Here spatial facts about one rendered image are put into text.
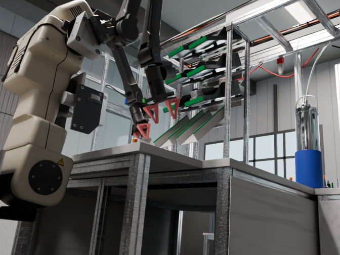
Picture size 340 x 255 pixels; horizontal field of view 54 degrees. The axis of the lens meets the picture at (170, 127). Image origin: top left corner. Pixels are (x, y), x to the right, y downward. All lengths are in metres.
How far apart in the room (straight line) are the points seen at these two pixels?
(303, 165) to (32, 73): 1.57
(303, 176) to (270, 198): 0.74
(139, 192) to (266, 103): 4.76
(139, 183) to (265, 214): 0.54
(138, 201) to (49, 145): 0.32
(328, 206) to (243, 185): 0.64
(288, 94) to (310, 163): 3.48
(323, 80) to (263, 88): 0.98
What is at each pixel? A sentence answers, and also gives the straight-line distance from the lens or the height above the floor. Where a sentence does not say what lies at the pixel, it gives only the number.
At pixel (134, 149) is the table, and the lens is 1.04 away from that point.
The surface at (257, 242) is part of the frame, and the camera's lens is 1.30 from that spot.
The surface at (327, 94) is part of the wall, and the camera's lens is 5.26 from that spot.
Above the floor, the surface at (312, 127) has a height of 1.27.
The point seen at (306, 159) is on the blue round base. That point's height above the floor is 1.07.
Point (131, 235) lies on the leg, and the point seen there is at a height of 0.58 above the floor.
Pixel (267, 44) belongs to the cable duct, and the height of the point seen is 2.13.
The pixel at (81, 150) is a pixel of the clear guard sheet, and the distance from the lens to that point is 3.20.
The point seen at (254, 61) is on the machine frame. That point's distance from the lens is 2.93.
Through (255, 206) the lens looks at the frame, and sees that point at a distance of 1.29.
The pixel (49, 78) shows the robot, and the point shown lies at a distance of 1.16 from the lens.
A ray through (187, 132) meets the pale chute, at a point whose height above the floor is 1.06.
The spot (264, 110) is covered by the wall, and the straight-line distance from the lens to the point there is 5.65.
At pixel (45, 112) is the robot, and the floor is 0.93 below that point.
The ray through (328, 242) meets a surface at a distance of 1.76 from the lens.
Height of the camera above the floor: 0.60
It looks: 17 degrees up
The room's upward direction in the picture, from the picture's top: 5 degrees clockwise
